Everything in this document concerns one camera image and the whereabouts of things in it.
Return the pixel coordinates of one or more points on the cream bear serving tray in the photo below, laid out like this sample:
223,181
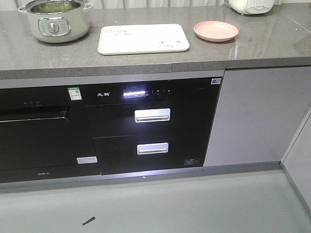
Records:
142,39

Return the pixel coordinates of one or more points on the pink round plate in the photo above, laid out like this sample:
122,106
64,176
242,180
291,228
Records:
215,31

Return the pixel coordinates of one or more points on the green lettuce leaf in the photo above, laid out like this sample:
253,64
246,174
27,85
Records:
55,6

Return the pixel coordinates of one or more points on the black two-drawer disinfection cabinet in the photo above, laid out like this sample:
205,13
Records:
110,109

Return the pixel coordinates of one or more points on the green energy label sticker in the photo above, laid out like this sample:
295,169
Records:
74,93

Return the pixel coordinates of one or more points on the white front cabinet door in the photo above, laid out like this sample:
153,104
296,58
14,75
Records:
257,114

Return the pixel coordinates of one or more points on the black floor tape strip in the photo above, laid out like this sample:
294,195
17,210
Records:
89,220

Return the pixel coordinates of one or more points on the white electric cooking pot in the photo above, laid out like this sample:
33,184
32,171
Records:
58,27

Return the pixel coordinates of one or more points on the white rice cooker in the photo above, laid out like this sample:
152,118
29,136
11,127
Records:
250,7

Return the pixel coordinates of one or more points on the white right side cabinet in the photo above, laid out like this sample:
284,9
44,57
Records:
296,161

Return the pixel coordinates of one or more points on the upper silver drawer handle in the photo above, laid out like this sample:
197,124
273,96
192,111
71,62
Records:
152,115

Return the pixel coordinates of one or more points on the silver drawer handle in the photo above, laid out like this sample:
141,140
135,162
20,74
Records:
152,115
153,148

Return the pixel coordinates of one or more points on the lower silver drawer handle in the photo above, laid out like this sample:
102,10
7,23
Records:
153,148

